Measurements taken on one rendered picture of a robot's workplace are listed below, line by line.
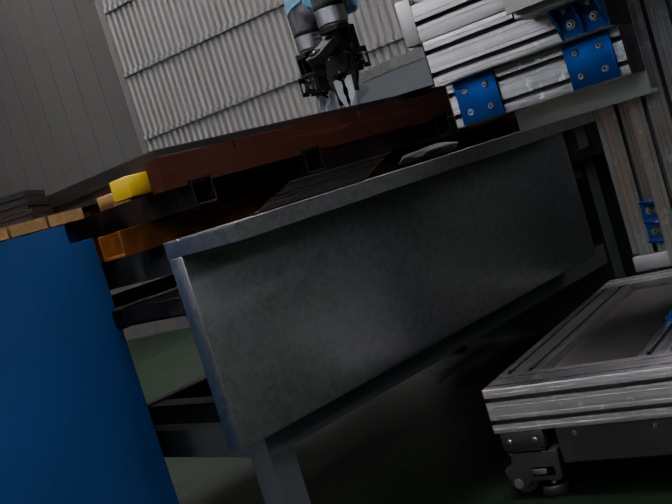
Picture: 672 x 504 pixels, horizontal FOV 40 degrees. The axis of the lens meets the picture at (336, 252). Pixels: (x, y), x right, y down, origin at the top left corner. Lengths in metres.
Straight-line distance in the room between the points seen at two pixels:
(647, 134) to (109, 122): 5.36
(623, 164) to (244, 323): 0.85
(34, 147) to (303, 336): 5.92
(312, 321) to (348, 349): 0.10
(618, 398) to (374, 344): 0.48
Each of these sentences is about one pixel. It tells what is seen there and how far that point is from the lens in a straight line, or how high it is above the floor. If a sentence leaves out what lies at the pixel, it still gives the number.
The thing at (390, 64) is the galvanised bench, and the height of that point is 1.03.
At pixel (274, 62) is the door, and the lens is 5.80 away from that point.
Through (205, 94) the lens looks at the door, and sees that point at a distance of 6.17.
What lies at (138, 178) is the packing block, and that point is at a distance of 1.71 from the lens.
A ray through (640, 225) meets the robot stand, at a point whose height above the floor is 0.43.
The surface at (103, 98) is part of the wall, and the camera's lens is 6.89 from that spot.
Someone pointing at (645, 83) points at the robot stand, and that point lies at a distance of 1.84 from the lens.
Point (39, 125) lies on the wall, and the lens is 7.43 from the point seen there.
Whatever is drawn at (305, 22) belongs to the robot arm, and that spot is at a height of 1.12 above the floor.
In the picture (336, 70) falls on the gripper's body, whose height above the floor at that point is 0.95.
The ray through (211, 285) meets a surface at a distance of 1.61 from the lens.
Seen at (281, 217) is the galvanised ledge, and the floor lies 0.66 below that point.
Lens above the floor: 0.70
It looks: 4 degrees down
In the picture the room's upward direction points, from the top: 17 degrees counter-clockwise
